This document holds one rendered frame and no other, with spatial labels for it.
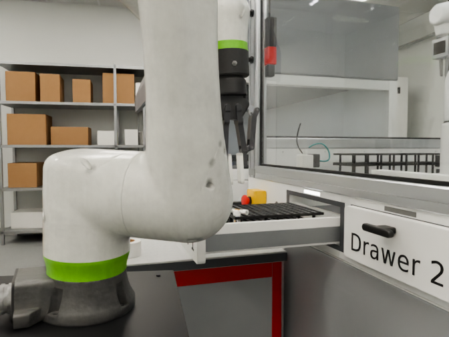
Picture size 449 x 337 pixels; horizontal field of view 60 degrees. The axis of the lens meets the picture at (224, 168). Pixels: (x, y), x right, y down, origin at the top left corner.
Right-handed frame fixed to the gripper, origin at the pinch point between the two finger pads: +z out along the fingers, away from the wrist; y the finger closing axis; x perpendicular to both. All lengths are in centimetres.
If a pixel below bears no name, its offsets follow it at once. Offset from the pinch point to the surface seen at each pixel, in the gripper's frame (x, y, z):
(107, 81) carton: -379, 32, -86
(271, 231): 7.6, -5.2, 13.7
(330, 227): 7.1, -19.6, 14.5
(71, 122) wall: -428, 79, -45
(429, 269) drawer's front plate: 34.6, -21.0, 16.3
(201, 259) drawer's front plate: 9.7, 10.9, 16.9
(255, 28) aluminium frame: -45, -24, -46
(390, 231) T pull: 29.4, -18.1, 10.8
